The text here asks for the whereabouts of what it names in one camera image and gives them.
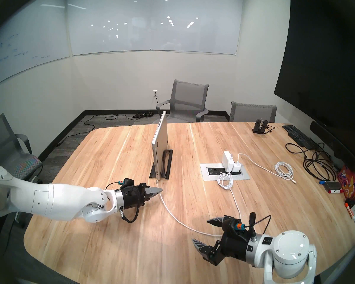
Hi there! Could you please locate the white MagSafe charging cable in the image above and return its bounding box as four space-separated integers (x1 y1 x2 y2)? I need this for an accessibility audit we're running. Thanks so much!
155 172 241 237

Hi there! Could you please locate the black controller charging dock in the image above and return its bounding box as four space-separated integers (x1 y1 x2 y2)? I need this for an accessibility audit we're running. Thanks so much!
252 118 269 134

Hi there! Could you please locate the glass whiteboard with blue writing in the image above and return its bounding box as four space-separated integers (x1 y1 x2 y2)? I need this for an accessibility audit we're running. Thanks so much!
0 0 71 90

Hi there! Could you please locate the black soundbar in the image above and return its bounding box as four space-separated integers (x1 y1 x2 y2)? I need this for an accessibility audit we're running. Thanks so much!
310 121 355 171

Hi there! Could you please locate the grey mesh office chair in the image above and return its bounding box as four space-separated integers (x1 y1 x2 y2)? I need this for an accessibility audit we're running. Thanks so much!
229 101 277 123
0 113 43 227
156 79 210 123

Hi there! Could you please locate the colourful tissue box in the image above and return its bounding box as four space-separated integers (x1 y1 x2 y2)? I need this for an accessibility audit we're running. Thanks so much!
337 164 355 201

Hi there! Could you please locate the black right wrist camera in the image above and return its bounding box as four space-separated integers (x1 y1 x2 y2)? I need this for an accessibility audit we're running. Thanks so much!
225 212 272 238

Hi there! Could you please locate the black floor cable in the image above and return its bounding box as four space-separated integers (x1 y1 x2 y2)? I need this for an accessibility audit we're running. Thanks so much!
56 110 154 148

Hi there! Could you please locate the black keyboard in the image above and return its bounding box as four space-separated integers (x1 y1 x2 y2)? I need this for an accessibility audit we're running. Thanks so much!
282 125 317 149

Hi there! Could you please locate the wide glass whiteboard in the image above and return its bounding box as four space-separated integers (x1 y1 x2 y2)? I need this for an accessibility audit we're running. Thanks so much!
66 0 244 56

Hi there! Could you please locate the white coiled USB cable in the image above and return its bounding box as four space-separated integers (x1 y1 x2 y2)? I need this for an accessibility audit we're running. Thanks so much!
238 153 297 184

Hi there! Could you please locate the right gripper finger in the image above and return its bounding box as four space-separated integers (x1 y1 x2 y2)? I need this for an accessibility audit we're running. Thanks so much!
192 239 221 266
207 217 234 227

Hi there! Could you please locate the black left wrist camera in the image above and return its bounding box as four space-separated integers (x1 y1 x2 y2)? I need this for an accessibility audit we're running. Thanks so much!
106 178 141 224

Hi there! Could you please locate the black cable tangle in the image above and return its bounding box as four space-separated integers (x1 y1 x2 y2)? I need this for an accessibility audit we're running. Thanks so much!
285 141 337 182

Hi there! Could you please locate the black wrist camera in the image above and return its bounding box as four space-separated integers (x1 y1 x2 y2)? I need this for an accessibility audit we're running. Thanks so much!
225 212 272 238
106 178 141 224

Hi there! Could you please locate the silver table power outlet box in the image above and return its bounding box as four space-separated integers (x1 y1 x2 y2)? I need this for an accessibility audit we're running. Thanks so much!
200 163 251 181

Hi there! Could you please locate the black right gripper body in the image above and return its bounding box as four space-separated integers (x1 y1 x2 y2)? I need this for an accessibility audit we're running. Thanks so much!
220 220 251 259

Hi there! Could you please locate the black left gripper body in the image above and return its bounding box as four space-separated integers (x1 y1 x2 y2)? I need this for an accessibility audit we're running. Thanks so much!
120 184 147 210

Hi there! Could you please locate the large white power adapter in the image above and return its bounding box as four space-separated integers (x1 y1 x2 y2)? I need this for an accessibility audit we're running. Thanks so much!
222 151 235 172

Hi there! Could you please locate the large black TV screen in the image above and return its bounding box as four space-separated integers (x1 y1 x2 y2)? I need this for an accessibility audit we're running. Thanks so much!
274 0 355 156

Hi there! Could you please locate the silver MacBook laptop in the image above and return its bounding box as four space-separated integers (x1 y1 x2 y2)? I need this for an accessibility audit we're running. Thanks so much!
151 111 169 180

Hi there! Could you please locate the black vertical laptop stand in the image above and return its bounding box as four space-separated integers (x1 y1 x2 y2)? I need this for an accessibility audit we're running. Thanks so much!
149 149 173 179

